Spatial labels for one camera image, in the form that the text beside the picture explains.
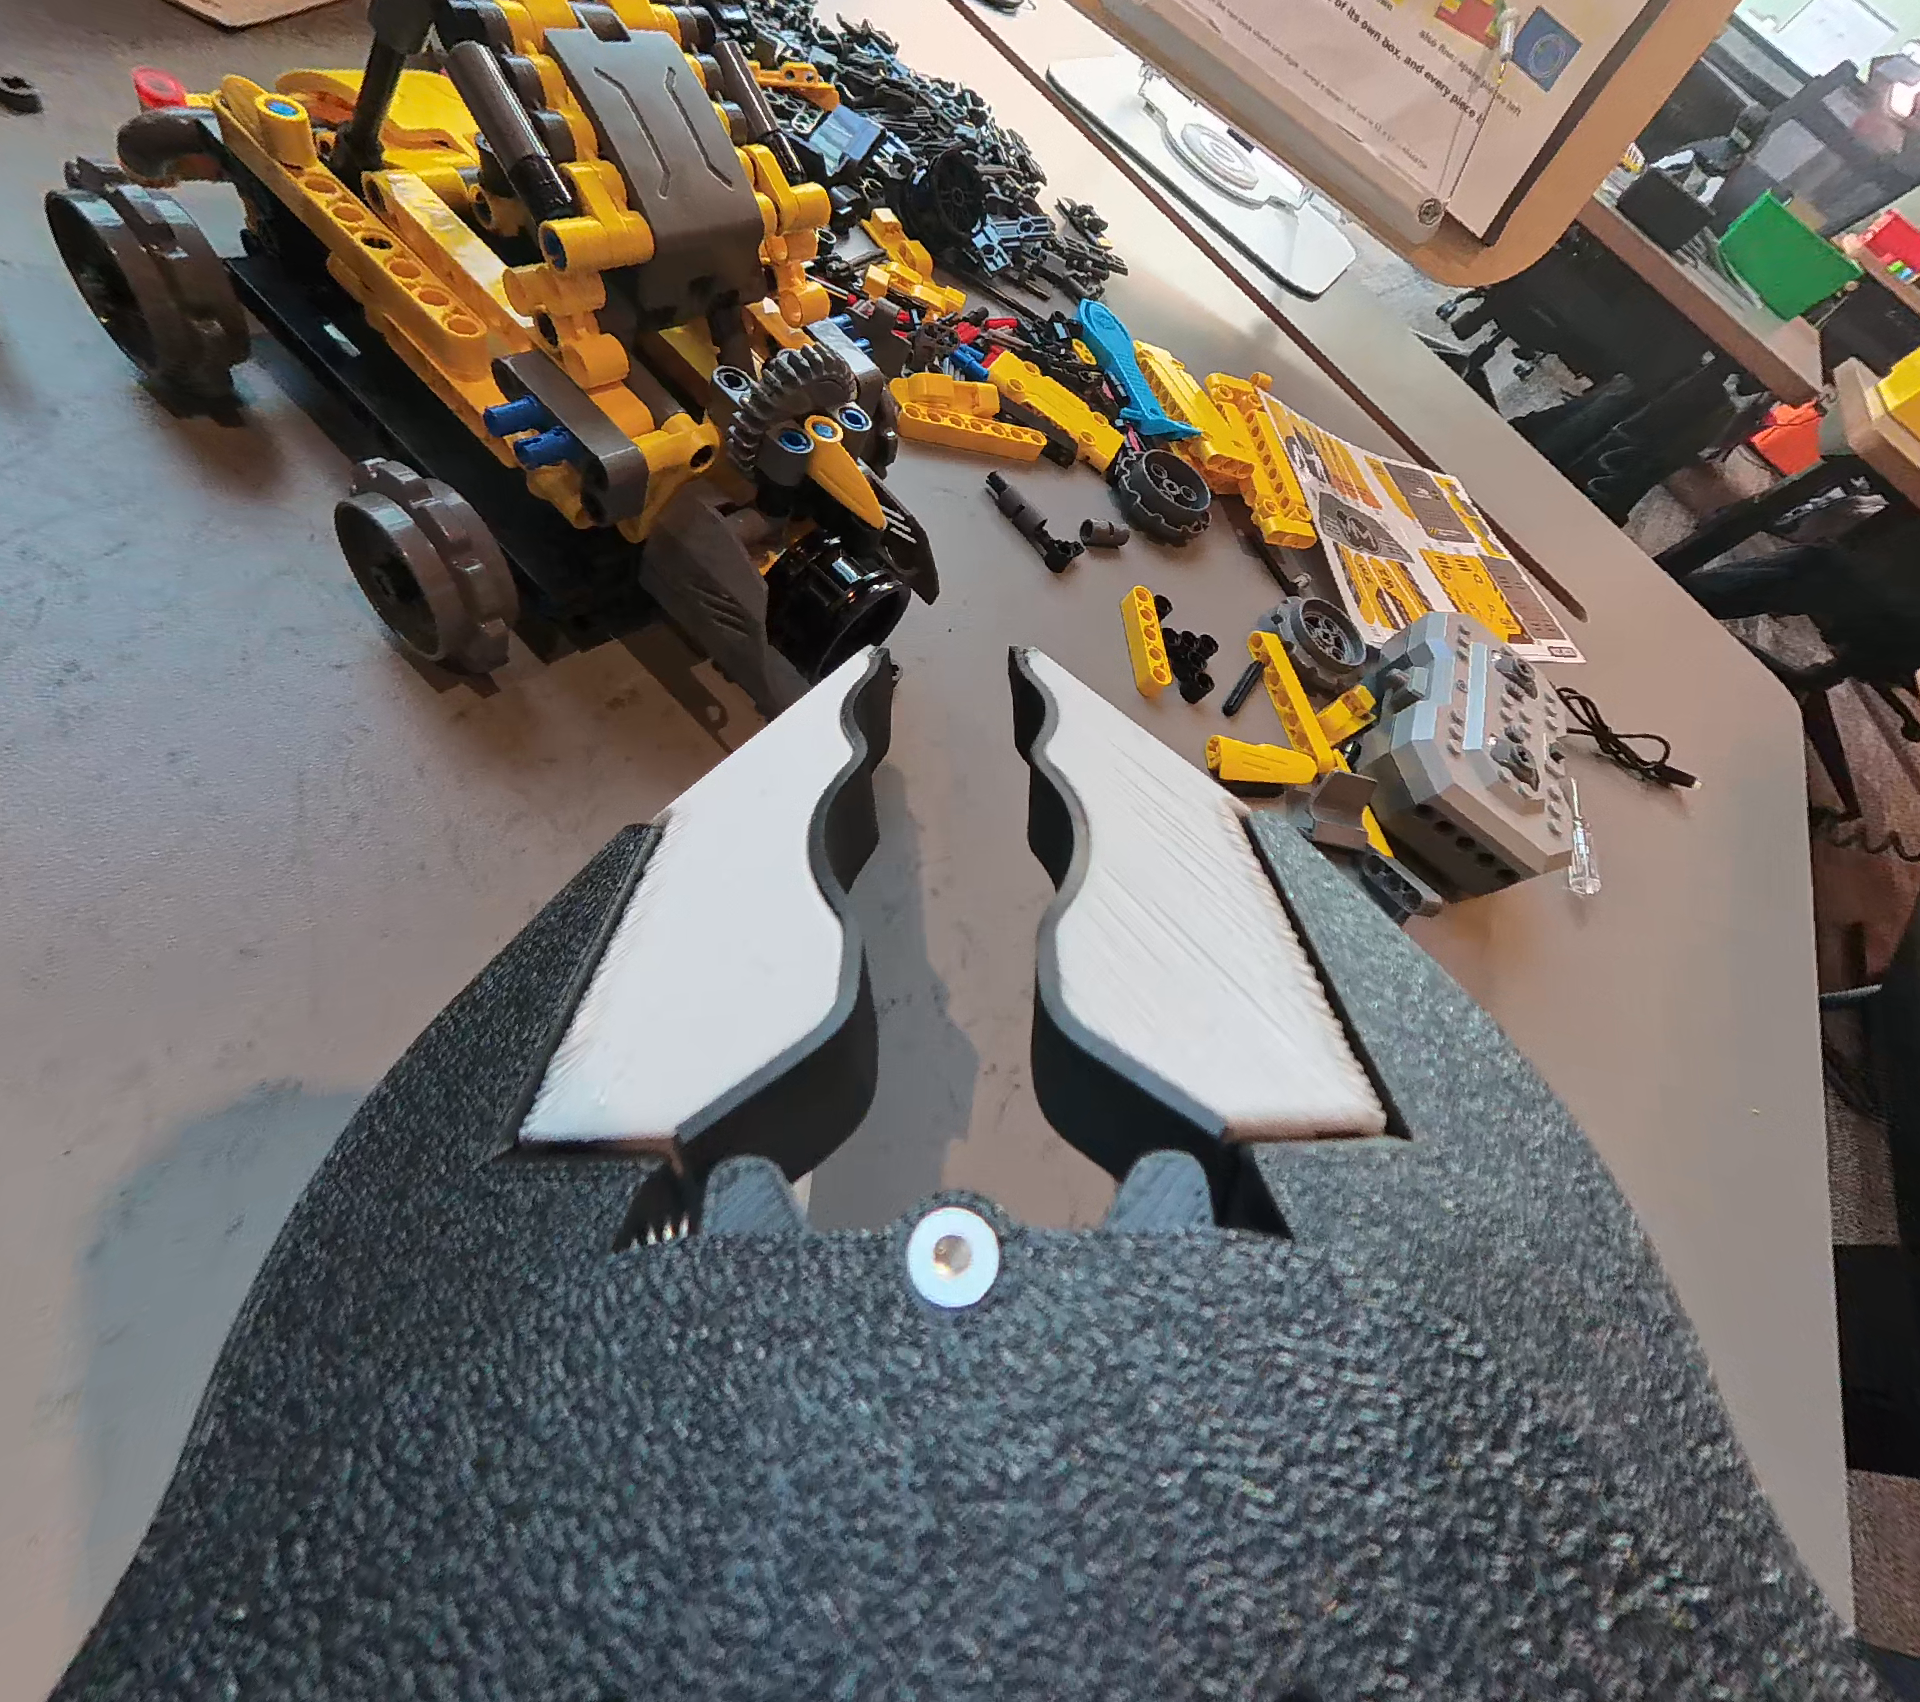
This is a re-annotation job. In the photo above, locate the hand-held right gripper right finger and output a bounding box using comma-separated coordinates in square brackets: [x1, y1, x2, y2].
[1009, 645, 1391, 1146]

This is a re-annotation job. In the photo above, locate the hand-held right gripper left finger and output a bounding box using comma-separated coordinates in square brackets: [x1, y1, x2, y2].
[517, 645, 901, 1152]

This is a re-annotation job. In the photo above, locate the grey desk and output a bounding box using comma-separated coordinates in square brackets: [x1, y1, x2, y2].
[0, 0, 1863, 1702]

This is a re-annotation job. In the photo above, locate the grey curved panel piece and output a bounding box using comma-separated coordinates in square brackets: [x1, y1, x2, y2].
[1283, 772, 1443, 915]

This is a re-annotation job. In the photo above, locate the yellow wedge panel piece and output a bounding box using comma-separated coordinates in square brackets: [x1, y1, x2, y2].
[1204, 734, 1323, 790]

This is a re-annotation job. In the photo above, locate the long yellow holed beam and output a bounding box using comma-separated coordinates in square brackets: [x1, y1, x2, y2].
[1248, 631, 1352, 774]

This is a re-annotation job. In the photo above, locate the grey toy control hub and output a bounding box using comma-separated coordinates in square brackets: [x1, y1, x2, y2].
[1350, 609, 1578, 898]

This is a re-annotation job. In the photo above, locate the grey toy wheel hub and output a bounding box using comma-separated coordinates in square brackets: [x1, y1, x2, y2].
[1273, 596, 1370, 695]
[1111, 445, 1215, 550]

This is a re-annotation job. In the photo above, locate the black clip connector piece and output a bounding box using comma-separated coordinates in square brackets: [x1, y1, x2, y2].
[985, 471, 1086, 574]

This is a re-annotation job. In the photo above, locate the yellow grey sticker sheet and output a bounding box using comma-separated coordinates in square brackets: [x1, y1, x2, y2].
[1261, 387, 1585, 670]

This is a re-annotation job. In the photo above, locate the grey table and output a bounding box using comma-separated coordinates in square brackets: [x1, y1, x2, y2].
[601, 0, 1810, 713]

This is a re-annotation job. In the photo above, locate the blue brick separator tool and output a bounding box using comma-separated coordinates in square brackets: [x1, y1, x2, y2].
[1076, 297, 1203, 444]

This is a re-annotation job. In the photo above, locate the black office chair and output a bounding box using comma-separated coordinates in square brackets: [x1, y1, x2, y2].
[1433, 275, 1920, 820]

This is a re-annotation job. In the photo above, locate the yellow toy brick vehicle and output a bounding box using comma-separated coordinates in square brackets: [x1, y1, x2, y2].
[42, 0, 940, 721]

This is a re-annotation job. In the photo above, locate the sign board on stand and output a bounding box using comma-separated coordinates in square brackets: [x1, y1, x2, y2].
[1020, 0, 1833, 285]

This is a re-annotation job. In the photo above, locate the white stand base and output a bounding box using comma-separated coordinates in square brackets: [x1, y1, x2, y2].
[1047, 58, 1360, 301]

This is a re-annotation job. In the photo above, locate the wooden table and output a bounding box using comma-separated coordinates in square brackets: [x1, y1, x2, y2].
[1575, 186, 1833, 406]

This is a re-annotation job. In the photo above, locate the green plastic bin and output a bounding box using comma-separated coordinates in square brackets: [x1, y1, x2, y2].
[1716, 189, 1866, 322]

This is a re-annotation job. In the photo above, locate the thin black usb cable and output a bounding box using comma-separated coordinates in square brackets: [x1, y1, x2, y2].
[1560, 685, 1701, 790]

